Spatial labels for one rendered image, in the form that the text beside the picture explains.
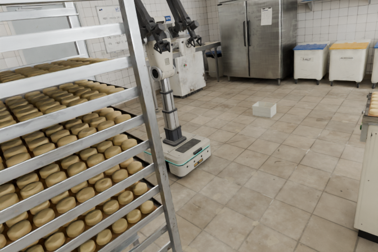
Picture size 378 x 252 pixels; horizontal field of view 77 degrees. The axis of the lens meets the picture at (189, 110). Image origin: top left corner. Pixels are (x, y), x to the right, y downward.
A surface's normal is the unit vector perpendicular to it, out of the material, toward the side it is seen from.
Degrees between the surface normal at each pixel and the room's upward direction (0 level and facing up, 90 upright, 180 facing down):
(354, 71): 93
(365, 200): 90
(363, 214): 90
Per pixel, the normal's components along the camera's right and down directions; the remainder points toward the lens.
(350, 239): -0.13, -0.93
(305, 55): -0.62, 0.40
